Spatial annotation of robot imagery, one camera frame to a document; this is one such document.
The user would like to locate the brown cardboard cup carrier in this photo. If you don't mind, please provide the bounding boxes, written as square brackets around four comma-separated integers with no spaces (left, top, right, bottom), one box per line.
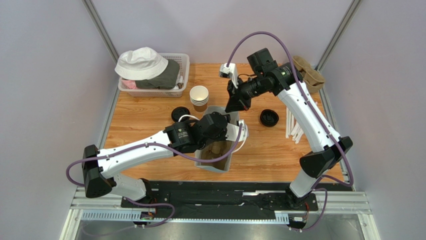
[200,140,234,171]

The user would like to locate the white paper bag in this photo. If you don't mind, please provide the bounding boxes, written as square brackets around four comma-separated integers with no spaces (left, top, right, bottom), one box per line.
[194,112,249,173]

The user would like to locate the black coffee cup lid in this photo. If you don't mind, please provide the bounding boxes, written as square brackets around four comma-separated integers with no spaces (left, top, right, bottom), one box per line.
[171,106,191,122]

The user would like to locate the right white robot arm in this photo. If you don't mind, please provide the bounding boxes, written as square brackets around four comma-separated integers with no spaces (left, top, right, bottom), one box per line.
[219,48,353,199]

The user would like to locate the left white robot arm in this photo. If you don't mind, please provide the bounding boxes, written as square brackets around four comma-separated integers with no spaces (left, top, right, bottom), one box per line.
[82,111,241,201]

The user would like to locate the stack of paper cups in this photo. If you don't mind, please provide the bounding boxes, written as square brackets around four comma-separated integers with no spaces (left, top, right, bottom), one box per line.
[189,85,209,113]

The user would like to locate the bundle of wrapped straws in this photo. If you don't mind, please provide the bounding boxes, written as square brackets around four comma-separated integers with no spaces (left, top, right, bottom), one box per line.
[285,107,304,144]

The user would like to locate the cardboard cup carrier stack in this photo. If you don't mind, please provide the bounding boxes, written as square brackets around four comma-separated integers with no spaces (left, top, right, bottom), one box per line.
[292,55,326,94]

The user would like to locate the white plastic basket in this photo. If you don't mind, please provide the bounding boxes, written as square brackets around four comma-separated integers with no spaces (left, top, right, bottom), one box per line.
[118,53,190,98]

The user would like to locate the olive green cloth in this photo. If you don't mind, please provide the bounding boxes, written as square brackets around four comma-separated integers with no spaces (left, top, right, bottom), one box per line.
[135,59,180,90]

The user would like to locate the white bucket hat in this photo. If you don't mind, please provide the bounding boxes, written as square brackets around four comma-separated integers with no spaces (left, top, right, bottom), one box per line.
[114,47,169,81]

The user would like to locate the pink cloth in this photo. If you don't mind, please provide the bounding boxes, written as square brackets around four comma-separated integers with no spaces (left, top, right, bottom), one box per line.
[120,78,138,90]

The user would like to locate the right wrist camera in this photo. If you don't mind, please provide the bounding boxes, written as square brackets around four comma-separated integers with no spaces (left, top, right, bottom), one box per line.
[219,63,239,89]

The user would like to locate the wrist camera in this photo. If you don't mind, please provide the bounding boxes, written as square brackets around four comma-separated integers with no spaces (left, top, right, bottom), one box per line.
[219,63,239,89]
[225,119,249,142]

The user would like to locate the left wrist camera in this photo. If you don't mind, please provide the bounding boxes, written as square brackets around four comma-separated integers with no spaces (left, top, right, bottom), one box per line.
[225,119,249,142]

